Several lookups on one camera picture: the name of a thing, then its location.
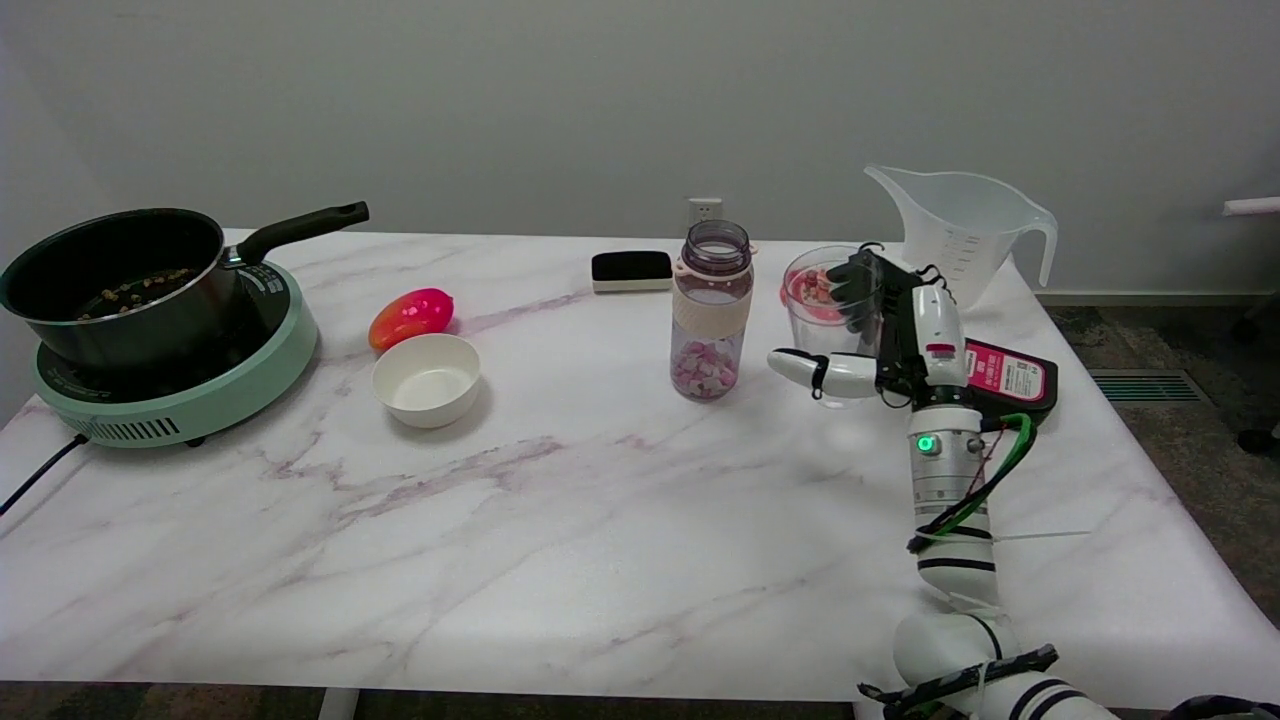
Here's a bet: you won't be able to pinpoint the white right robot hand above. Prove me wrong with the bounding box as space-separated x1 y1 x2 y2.
768 244 969 409

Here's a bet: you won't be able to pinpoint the small clear measuring cup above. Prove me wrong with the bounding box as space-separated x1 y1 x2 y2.
782 245 887 408

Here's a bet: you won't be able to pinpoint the large translucent measuring jug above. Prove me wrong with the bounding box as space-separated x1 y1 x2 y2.
864 164 1059 313

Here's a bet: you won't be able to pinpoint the black device with pink label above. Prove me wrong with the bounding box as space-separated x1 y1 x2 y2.
962 338 1060 429

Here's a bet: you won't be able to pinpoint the pink round coaster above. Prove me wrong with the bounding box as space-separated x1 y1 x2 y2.
780 268 851 324

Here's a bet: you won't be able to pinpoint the floor vent grille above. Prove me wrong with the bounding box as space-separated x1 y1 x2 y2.
1088 369 1213 406

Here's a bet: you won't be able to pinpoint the clear purple water bottle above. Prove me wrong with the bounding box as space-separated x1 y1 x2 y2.
670 220 758 403

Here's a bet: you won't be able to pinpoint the pink white candy pieces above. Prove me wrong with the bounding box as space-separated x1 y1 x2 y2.
673 340 741 400

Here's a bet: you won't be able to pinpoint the black white board eraser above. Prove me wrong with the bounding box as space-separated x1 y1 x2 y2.
591 250 674 294

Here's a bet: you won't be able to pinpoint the white round bowl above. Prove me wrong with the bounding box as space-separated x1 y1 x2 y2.
372 333 482 430

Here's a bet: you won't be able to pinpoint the red orange toy mango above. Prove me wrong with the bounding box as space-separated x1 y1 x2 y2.
368 288 456 353

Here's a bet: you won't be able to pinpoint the mint green induction cooker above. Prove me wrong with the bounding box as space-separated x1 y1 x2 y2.
32 259 320 449

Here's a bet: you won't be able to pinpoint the brown beans pile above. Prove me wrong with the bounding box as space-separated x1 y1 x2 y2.
76 266 193 321

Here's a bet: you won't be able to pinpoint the green robot cable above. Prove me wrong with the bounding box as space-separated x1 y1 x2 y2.
908 412 1037 553

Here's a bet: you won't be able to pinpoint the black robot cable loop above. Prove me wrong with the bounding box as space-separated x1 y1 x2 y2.
857 644 1280 720

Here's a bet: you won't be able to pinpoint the black saucepan with handle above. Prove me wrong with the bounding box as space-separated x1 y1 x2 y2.
0 201 370 373

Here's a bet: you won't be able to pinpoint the black power cord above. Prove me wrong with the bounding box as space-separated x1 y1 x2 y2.
0 433 89 517

